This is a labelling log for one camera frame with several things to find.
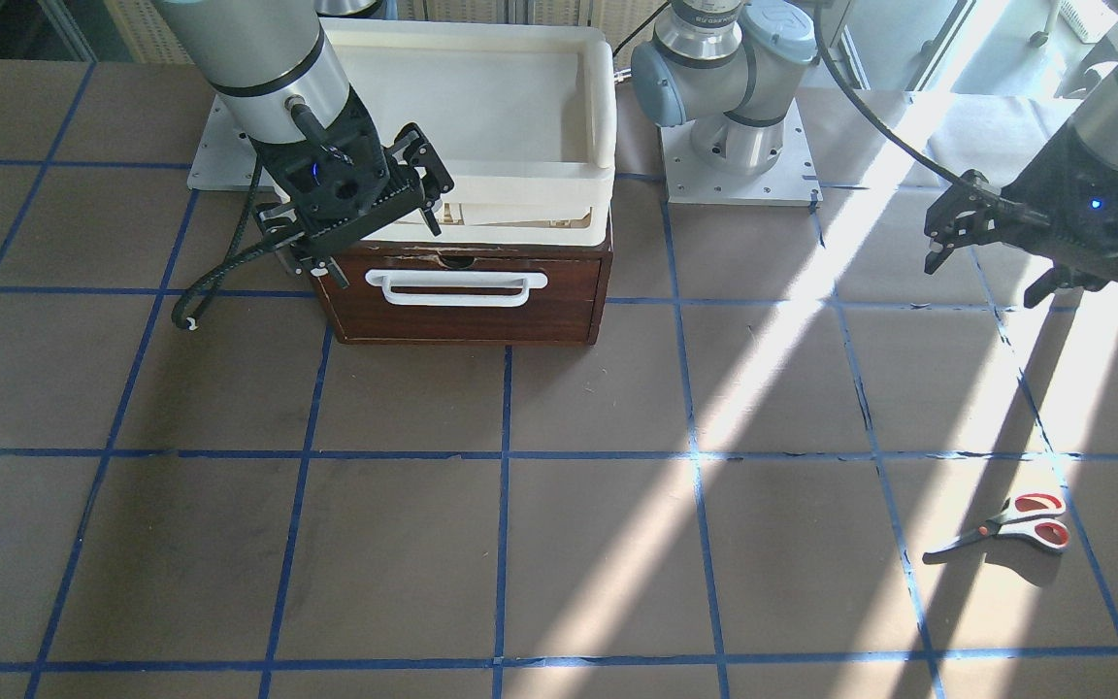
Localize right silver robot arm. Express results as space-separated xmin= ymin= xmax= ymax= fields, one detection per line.
xmin=157 ymin=1 xmax=454 ymax=290

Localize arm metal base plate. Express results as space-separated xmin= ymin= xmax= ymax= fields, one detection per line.
xmin=186 ymin=91 xmax=282 ymax=193
xmin=660 ymin=103 xmax=824 ymax=208

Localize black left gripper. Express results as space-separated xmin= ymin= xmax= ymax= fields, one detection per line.
xmin=923 ymin=125 xmax=1118 ymax=309

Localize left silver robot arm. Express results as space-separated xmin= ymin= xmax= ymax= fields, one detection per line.
xmin=631 ymin=1 xmax=1118 ymax=306

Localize white drawer handle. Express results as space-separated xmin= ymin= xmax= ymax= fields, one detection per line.
xmin=364 ymin=270 xmax=549 ymax=309

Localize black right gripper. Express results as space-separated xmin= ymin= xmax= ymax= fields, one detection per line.
xmin=254 ymin=92 xmax=454 ymax=290

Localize red handled scissors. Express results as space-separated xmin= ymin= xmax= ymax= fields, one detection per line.
xmin=923 ymin=492 xmax=1072 ymax=560

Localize dark wooden drawer box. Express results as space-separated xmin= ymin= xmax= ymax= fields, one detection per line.
xmin=310 ymin=225 xmax=615 ymax=344

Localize cream plastic tray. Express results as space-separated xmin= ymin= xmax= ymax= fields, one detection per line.
xmin=323 ymin=18 xmax=617 ymax=248

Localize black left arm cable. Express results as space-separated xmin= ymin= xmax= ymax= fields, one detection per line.
xmin=811 ymin=0 xmax=977 ymax=191

